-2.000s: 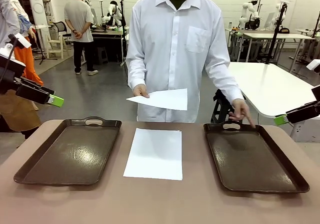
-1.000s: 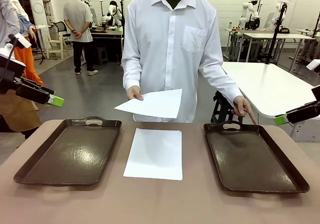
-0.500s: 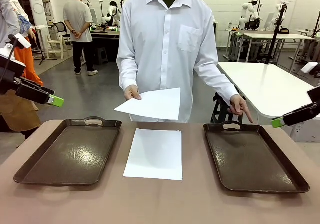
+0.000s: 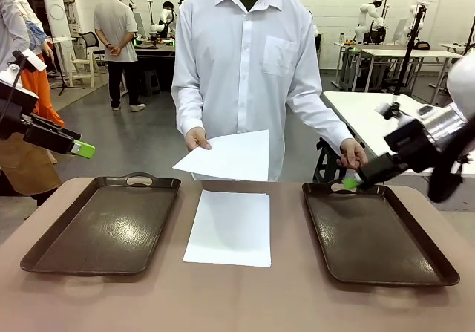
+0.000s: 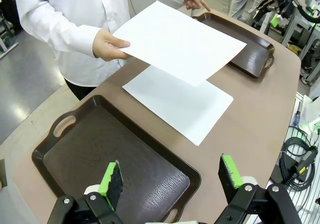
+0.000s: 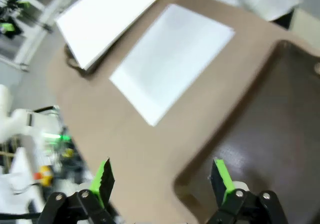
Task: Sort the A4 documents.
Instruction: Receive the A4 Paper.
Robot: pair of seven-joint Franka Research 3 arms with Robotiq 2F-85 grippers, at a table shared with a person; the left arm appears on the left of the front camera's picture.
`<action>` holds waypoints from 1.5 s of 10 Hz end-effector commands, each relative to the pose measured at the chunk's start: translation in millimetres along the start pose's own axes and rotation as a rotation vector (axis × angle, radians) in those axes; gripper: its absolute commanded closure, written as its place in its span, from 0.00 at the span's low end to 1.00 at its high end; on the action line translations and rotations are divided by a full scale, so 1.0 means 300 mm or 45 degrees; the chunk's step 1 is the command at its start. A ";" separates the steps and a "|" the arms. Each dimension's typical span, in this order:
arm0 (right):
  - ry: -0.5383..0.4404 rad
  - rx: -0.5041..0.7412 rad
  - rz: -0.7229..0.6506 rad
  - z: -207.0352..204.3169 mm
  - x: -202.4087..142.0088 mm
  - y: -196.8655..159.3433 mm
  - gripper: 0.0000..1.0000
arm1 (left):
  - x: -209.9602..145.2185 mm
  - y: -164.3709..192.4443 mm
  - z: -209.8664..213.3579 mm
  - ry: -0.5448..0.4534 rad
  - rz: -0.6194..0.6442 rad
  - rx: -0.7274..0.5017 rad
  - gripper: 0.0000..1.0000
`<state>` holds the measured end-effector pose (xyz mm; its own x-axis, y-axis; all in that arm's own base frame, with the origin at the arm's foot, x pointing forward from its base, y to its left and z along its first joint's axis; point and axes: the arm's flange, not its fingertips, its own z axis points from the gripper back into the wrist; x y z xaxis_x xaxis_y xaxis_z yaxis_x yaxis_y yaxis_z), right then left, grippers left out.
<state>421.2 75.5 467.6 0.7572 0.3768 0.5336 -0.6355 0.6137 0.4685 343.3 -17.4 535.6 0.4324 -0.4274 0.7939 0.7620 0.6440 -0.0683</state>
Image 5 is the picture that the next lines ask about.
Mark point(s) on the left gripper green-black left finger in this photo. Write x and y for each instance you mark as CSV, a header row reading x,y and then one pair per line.
x,y
112,184

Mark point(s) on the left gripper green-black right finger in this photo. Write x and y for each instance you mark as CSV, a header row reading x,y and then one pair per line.
x,y
230,179

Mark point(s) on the white A4 paper sheet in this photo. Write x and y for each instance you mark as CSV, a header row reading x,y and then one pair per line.
x,y
175,41
180,108

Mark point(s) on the person's right forearm white sleeve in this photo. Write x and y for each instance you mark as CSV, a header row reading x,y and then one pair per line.
x,y
70,42

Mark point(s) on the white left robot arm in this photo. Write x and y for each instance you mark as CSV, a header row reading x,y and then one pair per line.
x,y
310,108

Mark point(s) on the person's left hand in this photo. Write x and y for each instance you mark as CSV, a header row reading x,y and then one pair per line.
x,y
193,1

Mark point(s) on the person's right hand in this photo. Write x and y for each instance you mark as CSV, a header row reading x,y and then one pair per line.
x,y
107,47

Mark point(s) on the dark brown serving tray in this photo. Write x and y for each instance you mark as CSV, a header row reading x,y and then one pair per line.
x,y
252,56
100,159

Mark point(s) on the bystander in beige trousers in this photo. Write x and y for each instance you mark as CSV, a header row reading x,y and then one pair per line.
x,y
237,1

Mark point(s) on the white perforated base board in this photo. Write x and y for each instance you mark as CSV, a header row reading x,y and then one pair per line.
x,y
307,204

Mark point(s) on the person in white shirt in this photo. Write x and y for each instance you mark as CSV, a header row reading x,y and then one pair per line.
x,y
82,8

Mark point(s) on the aluminium frame stand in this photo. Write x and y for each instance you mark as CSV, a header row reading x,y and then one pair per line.
x,y
297,38

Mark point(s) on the grey handheld enabling switch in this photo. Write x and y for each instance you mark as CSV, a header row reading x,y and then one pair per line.
x,y
303,162

